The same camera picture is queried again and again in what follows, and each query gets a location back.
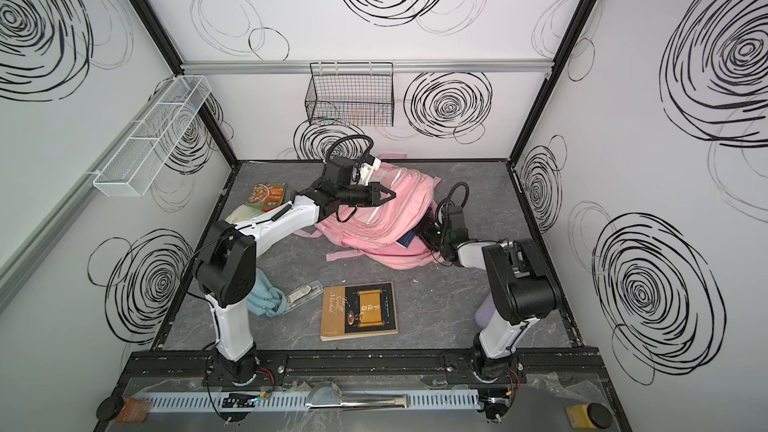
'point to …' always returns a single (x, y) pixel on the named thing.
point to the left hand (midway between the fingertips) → (398, 194)
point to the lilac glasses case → (485, 311)
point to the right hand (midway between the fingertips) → (409, 227)
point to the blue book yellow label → (406, 239)
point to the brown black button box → (123, 409)
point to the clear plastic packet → (302, 294)
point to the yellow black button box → (579, 417)
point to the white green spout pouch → (244, 211)
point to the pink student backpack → (372, 231)
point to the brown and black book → (350, 311)
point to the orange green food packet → (267, 196)
